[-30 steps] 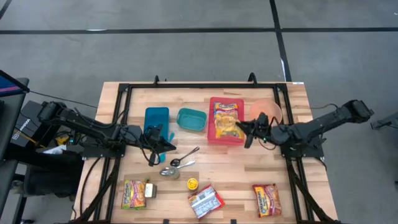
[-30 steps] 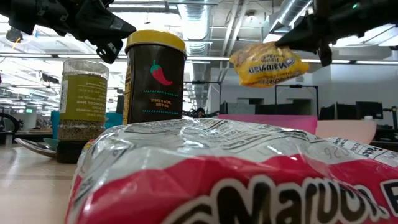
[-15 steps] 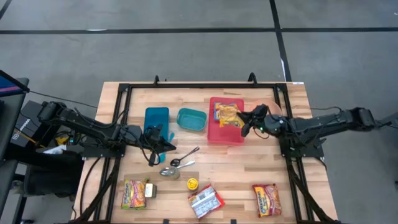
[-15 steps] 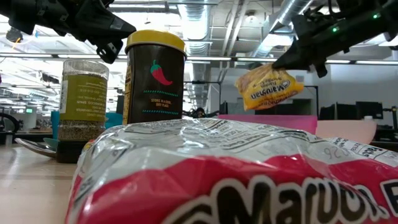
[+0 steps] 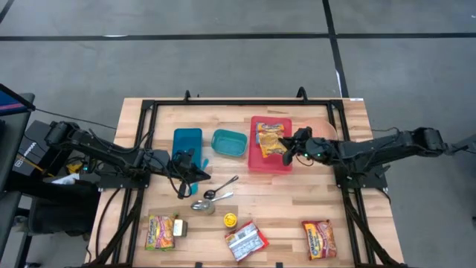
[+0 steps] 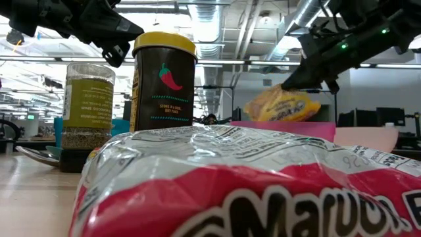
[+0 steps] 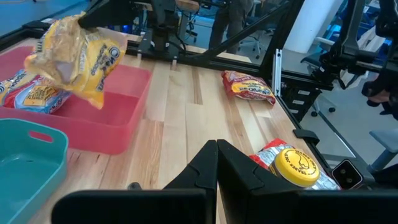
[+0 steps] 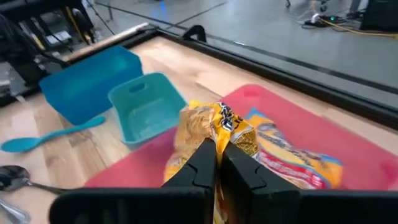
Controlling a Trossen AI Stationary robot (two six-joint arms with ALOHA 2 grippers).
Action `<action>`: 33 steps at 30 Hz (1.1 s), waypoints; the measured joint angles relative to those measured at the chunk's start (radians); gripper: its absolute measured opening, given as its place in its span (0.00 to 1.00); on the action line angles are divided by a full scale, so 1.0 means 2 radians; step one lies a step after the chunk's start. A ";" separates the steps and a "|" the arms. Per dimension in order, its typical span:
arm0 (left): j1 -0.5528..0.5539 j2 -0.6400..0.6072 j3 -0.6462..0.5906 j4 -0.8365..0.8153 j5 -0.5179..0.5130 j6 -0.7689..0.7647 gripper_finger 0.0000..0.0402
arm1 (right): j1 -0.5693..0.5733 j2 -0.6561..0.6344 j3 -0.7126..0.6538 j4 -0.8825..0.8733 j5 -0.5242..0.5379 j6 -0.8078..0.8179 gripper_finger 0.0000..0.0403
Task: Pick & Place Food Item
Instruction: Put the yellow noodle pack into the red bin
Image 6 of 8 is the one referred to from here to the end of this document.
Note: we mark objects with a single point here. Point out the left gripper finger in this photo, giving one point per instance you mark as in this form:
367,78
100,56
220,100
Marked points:
116,54
112,26

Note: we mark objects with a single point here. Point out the yellow ramen packet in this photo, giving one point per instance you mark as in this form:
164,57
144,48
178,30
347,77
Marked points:
279,105

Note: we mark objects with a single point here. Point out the brown yellow-lid spice jar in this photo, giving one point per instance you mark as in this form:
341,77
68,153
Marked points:
164,82

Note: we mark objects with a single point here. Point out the clear herb spice jar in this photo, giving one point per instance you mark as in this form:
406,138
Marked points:
87,105

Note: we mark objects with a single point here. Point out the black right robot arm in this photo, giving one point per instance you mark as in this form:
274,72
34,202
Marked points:
388,26

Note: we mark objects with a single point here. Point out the black background monitor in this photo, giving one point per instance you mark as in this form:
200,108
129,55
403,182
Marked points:
346,119
391,115
365,118

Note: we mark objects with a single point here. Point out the black ceiling device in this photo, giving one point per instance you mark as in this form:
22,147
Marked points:
14,36

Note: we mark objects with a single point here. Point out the red plastic bin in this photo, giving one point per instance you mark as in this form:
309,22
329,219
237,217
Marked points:
296,130

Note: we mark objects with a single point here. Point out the blue plastic bin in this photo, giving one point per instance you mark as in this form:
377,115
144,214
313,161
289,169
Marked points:
120,126

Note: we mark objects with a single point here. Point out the long LED light bar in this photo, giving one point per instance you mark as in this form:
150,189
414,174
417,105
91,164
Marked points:
223,62

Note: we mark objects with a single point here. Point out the green exit sign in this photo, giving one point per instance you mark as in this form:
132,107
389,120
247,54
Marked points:
31,116

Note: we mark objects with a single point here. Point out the person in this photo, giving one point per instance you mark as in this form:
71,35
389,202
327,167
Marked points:
210,119

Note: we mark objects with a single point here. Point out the silver metal spoon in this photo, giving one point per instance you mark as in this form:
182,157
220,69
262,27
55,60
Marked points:
36,156

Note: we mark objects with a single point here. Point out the red white ramen packet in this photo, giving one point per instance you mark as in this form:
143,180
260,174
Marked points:
230,191

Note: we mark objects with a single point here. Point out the black background stand frame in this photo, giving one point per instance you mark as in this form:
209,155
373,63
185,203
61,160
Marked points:
335,105
213,87

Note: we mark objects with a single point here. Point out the ribbed silver air duct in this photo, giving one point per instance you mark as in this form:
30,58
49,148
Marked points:
207,26

